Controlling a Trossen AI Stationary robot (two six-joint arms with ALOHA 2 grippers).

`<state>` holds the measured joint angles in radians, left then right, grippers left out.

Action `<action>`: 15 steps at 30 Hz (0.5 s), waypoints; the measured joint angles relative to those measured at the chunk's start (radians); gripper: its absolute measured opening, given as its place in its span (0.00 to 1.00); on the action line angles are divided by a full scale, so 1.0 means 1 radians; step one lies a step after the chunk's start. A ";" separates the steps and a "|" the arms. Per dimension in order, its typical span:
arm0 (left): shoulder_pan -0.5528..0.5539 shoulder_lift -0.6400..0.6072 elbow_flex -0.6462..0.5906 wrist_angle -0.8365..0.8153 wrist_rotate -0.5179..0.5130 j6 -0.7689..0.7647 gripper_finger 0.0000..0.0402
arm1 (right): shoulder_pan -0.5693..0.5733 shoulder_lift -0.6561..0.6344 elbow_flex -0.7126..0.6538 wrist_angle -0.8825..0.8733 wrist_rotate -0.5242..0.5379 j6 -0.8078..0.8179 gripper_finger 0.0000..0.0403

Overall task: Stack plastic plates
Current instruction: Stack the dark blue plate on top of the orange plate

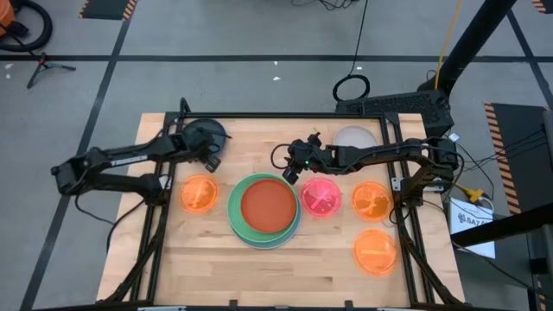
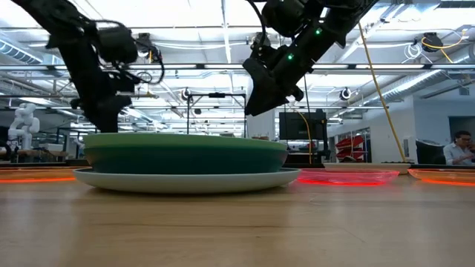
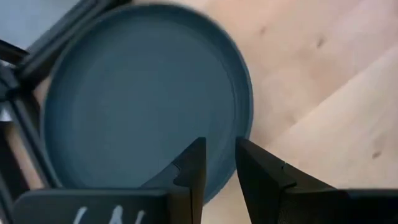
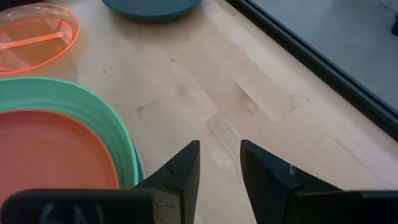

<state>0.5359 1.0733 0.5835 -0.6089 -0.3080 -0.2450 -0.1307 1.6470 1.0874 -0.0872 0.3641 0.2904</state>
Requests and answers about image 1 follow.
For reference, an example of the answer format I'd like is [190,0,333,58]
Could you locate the translucent orange plastic plate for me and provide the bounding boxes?
[179,173,220,214]
[352,228,399,277]
[351,181,394,223]

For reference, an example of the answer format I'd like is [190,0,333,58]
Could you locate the black tripod stand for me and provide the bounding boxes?
[26,51,77,90]

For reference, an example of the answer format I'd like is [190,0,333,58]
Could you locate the coral red plastic plate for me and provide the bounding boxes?
[239,179,298,234]

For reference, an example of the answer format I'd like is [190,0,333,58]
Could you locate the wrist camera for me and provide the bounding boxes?
[204,154,223,174]
[282,165,302,186]

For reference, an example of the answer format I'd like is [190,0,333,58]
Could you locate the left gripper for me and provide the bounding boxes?
[170,126,233,155]

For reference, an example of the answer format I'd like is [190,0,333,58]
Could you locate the black coiled floor cable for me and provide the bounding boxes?
[331,0,372,104]

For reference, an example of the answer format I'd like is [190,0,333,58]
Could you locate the white printed paper sign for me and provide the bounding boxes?
[448,196,497,259]

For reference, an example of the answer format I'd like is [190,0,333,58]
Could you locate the black metal beam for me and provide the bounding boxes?
[448,202,553,247]

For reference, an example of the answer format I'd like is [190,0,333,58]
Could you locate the black vacuum hose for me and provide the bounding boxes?
[0,0,54,53]

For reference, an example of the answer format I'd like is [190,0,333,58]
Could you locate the teal plastic plate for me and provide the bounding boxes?
[231,206,302,251]

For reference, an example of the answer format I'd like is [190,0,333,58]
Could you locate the yellow plug connector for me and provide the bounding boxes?
[455,183,485,203]

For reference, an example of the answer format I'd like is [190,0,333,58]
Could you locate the translucent pink plastic plate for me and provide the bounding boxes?
[300,176,343,219]

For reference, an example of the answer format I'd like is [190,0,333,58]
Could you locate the tangled black cables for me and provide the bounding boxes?
[289,0,360,11]

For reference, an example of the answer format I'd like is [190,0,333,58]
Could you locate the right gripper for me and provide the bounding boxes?
[285,132,337,174]

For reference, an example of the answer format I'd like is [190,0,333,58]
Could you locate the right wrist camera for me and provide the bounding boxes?
[282,165,302,186]

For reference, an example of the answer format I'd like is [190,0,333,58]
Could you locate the black camera mast pole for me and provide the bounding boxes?
[417,0,518,98]

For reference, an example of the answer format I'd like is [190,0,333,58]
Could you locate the stack of plates red top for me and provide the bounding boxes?
[226,173,300,244]

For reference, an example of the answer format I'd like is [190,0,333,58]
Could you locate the yellow cable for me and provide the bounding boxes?
[434,0,464,91]

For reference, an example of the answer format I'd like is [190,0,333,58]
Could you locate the pale grey plastic plate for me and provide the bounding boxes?
[332,124,380,150]

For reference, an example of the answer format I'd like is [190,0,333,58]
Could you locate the orange vacuum cleaner body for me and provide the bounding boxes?
[0,0,16,27]

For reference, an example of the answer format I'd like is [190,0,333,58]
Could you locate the black plastic plate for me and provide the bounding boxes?
[181,117,229,157]

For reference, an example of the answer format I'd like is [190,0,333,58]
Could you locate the black aluminium table frame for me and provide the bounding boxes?
[97,98,466,308]

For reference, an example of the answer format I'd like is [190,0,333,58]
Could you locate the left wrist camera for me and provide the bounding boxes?
[204,154,223,174]

